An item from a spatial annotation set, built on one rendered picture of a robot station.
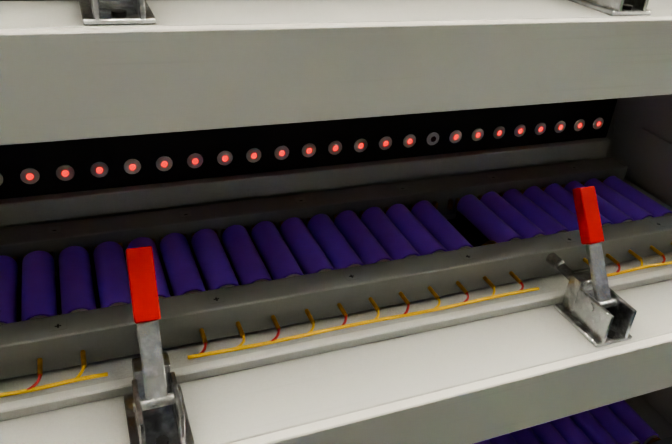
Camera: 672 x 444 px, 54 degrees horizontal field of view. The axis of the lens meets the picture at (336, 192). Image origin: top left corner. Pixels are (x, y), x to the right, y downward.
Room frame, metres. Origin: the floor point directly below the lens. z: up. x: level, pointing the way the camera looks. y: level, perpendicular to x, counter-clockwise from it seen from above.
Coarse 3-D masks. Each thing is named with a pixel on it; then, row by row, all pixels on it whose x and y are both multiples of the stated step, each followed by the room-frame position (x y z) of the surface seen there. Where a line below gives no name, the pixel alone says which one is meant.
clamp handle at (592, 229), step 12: (576, 192) 0.39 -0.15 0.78; (588, 192) 0.39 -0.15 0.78; (576, 204) 0.39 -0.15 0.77; (588, 204) 0.39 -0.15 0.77; (588, 216) 0.39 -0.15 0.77; (588, 228) 0.39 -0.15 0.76; (600, 228) 0.39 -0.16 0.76; (588, 240) 0.38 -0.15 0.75; (600, 240) 0.39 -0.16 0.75; (588, 252) 0.38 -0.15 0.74; (600, 252) 0.39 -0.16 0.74; (600, 264) 0.38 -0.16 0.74; (600, 276) 0.38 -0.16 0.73; (600, 288) 0.38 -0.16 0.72; (600, 300) 0.38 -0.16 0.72
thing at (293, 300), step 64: (448, 256) 0.41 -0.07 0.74; (512, 256) 0.41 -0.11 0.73; (576, 256) 0.43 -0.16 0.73; (640, 256) 0.46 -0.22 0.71; (64, 320) 0.32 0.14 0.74; (128, 320) 0.32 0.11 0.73; (192, 320) 0.34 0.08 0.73; (256, 320) 0.35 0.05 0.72; (384, 320) 0.36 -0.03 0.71; (64, 384) 0.30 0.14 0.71
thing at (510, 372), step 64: (640, 128) 0.58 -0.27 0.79; (128, 192) 0.42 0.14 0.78; (192, 192) 0.44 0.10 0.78; (256, 192) 0.46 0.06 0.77; (320, 320) 0.37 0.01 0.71; (512, 320) 0.38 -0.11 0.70; (640, 320) 0.39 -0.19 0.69; (0, 384) 0.31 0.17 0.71; (192, 384) 0.31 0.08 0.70; (256, 384) 0.32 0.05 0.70; (320, 384) 0.32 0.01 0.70; (384, 384) 0.32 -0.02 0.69; (448, 384) 0.33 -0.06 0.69; (512, 384) 0.33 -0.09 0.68; (576, 384) 0.36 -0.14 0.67; (640, 384) 0.38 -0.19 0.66
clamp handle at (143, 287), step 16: (128, 256) 0.29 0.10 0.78; (144, 256) 0.30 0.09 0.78; (128, 272) 0.29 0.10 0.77; (144, 272) 0.29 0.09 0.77; (144, 288) 0.29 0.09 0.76; (144, 304) 0.29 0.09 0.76; (144, 320) 0.29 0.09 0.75; (144, 336) 0.29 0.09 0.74; (160, 336) 0.29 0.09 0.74; (144, 352) 0.28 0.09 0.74; (160, 352) 0.29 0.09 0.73; (144, 368) 0.28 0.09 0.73; (160, 368) 0.28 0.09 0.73; (144, 384) 0.28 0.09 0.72; (160, 384) 0.28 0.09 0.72
